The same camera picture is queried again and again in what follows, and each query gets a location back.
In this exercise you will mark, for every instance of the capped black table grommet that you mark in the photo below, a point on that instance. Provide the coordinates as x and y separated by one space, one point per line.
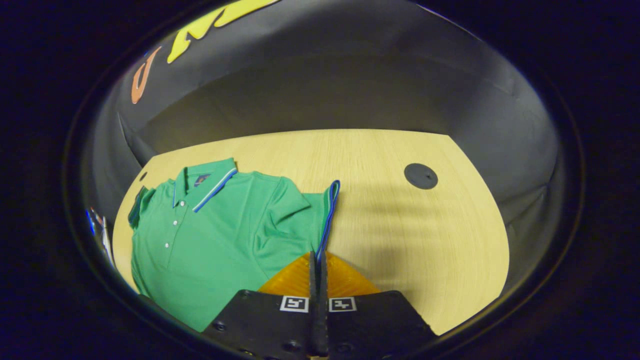
421 176

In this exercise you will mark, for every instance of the green T-shirt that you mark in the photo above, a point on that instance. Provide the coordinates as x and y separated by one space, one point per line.
225 240

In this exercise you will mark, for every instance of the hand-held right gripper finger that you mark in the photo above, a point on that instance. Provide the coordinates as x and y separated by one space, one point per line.
324 280
313 280

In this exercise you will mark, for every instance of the black backdrop cloth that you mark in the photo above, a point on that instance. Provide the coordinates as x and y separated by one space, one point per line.
325 75

